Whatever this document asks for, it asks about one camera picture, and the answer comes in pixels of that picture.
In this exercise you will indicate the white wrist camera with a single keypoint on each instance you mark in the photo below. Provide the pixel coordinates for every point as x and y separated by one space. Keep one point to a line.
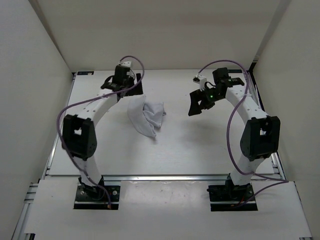
126 64
201 81

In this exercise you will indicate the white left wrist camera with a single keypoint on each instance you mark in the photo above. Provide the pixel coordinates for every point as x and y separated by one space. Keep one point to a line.
126 64

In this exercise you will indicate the white fabric skirt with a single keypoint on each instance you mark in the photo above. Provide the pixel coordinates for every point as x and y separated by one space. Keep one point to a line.
146 116

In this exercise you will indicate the aluminium left front frame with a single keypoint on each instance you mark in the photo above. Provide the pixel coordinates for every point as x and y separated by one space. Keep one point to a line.
20 228

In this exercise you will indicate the blue left corner label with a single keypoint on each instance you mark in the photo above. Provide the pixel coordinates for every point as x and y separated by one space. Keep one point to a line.
85 73

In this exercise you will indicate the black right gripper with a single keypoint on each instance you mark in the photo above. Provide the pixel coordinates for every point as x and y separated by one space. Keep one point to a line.
196 96

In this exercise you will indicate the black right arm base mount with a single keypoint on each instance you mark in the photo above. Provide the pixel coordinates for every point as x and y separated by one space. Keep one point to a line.
232 198

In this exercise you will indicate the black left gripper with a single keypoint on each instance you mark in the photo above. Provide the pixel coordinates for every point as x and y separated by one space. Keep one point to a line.
138 90

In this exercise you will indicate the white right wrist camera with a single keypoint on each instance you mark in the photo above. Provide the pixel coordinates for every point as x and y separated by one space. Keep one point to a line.
201 81

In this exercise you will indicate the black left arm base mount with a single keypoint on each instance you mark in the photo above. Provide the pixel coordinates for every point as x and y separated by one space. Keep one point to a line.
86 200

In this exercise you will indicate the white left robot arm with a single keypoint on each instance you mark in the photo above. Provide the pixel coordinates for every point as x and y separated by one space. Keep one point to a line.
79 130

